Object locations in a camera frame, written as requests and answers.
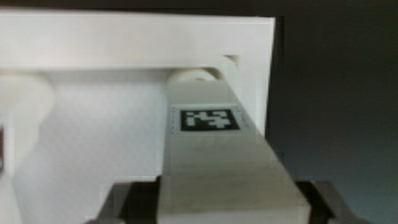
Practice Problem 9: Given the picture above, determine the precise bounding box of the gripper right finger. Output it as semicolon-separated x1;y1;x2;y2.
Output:
297;181;373;224

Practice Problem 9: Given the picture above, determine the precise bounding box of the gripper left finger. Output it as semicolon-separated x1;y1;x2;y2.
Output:
86;179;160;224

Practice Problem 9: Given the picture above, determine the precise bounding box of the white desk leg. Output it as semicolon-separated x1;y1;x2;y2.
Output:
157;69;311;224
0;72;55;176

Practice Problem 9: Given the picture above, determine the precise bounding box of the white desk top tray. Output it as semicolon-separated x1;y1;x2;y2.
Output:
0;8;276;224

